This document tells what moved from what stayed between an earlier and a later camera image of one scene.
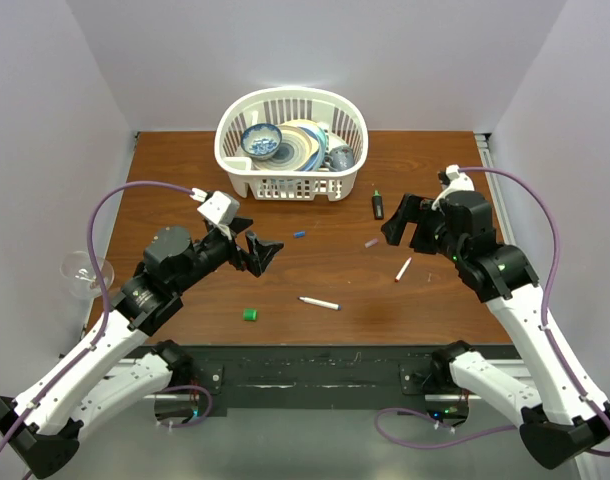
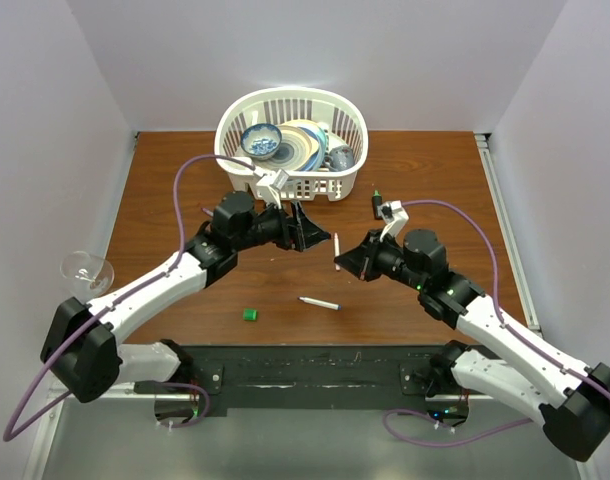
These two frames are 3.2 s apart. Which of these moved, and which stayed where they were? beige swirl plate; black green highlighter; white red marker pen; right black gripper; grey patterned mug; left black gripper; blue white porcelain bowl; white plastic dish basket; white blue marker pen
Moved: right black gripper; left black gripper; white red marker pen
Stayed: grey patterned mug; white plastic dish basket; white blue marker pen; blue white porcelain bowl; beige swirl plate; black green highlighter
